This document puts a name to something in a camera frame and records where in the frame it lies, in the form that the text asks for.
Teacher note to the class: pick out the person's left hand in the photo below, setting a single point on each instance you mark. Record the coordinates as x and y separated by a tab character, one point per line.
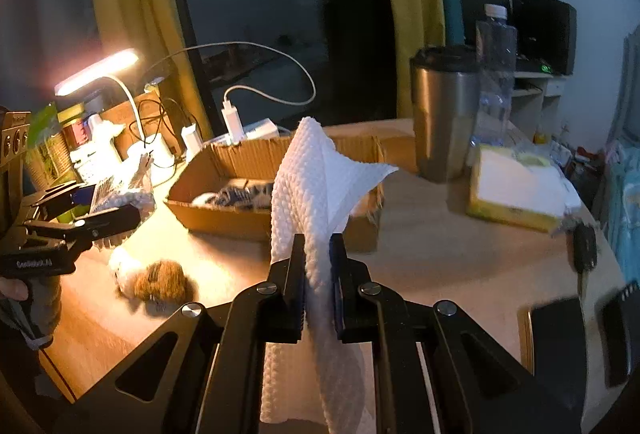
12	289

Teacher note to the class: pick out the white textured cloth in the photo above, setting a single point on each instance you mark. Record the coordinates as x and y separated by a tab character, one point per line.
305	194

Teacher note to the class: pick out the blue printed blanket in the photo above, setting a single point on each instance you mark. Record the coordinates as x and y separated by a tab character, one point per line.
627	214

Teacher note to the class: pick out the black phone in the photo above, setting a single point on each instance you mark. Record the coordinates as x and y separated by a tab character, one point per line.
557	349

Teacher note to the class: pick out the grey padded headboard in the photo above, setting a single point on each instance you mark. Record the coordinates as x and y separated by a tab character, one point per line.
629	79

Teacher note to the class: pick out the steel tumbler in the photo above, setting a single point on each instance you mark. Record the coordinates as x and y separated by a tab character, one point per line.
442	114

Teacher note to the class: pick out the black car key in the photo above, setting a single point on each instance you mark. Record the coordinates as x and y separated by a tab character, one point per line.
584	249

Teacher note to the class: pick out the brown jar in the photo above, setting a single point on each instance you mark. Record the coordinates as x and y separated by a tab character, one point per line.
77	134

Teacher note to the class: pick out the brown fluffy plush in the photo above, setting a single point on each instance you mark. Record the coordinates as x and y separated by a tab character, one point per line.
160	281

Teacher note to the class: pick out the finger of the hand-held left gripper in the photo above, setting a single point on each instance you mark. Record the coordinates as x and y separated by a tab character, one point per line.
55	196
90	224

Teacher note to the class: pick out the black rectangular case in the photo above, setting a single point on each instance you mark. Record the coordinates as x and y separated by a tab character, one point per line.
617	339

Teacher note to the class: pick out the cardboard box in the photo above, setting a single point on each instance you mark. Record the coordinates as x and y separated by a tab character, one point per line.
220	226

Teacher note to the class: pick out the white bottle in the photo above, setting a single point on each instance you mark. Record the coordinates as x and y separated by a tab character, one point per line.
105	134

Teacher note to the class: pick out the green snack bag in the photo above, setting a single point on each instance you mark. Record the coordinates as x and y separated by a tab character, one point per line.
47	139

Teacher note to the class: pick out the white charger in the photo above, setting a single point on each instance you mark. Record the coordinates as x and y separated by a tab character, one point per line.
233	122

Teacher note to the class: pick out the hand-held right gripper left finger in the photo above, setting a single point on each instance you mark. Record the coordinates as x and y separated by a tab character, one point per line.
300	284

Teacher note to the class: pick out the white shelf unit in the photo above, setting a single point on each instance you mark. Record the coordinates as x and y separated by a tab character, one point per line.
542	94

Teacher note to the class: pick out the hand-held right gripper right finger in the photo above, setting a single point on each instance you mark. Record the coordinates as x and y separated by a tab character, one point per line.
336	284

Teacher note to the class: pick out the grey dotted sock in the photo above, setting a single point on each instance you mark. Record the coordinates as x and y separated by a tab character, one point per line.
240	196

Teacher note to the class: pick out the brown cardboard carton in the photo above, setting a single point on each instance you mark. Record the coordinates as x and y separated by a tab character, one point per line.
120	119

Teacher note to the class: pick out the clear water bottle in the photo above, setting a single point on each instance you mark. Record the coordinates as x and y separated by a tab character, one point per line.
495	64

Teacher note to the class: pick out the white desk lamp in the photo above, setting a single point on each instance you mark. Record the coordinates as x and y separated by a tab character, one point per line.
100	67

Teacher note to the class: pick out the yellow tissue box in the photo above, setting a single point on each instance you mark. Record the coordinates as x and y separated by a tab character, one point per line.
515	194

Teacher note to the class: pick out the person's left forearm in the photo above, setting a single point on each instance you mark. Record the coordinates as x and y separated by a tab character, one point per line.
42	309

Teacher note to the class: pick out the small white adapter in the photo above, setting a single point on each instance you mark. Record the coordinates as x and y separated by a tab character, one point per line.
191	139

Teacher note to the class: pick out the white socket block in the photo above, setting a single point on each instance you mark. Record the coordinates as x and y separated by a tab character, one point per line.
262	129

